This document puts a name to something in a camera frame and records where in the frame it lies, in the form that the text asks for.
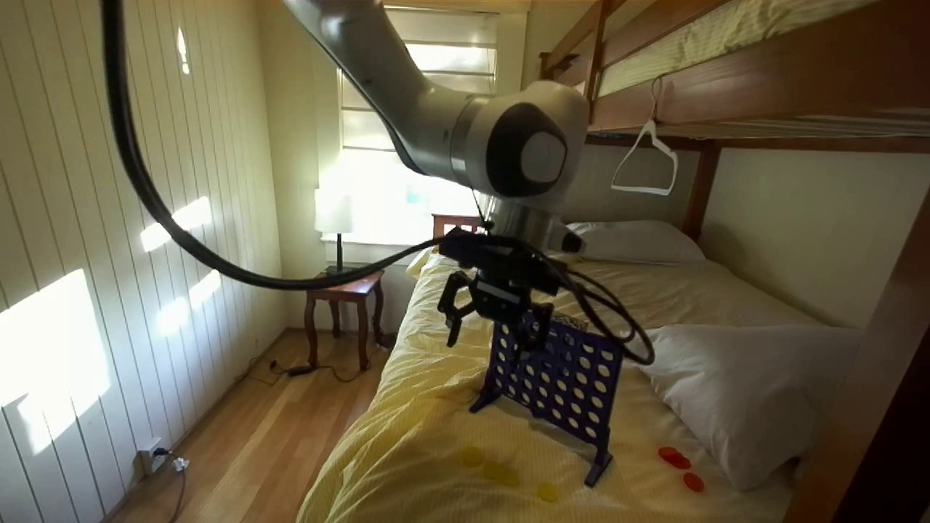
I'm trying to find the pale bunk mattress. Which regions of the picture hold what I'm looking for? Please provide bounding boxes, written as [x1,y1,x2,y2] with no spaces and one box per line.
[599,0,884,100]

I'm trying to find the small wooden side table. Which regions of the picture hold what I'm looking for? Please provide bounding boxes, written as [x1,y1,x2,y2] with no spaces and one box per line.
[302,270,390,376]

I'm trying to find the white shade table lamp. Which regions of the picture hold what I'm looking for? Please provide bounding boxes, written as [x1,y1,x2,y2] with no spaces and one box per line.
[311,186,360,283]

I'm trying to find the floor power strip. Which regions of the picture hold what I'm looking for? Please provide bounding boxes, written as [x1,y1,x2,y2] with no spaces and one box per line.
[131,440,190,483]

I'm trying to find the black floor cable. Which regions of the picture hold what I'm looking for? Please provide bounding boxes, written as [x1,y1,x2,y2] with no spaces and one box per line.
[267,354,318,382]

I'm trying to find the flat white pillow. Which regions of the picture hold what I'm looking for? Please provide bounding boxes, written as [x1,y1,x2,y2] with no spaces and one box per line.
[562,218,709,268]

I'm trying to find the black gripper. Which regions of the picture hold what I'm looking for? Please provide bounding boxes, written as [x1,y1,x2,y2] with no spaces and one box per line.
[436,247,567,361]

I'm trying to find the white clothes hanger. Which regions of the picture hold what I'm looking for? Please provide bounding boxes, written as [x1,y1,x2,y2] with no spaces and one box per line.
[607,75,679,202]

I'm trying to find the blue perforated game board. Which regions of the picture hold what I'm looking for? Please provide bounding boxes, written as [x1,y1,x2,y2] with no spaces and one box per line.
[469,313,628,489]

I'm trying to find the thin black gripper cables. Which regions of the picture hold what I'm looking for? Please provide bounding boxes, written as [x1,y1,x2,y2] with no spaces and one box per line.
[548,257,655,369]

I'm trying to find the large white pillow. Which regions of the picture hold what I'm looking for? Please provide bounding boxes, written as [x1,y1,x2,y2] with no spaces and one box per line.
[641,321,859,491]

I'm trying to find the wooden bunk bed frame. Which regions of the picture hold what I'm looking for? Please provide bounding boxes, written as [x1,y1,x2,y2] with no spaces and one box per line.
[533,0,930,523]

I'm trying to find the thick black cable hose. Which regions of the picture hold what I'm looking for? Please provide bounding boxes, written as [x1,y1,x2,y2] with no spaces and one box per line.
[97,0,467,293]

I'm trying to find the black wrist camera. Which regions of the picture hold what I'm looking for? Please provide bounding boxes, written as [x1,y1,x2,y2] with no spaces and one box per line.
[439,226,512,270]

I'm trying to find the white slatted window blind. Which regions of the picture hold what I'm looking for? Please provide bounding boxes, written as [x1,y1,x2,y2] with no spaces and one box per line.
[330,8,530,244]

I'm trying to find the yellow striped bed sheet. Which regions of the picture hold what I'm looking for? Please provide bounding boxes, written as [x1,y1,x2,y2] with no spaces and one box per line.
[294,244,808,523]

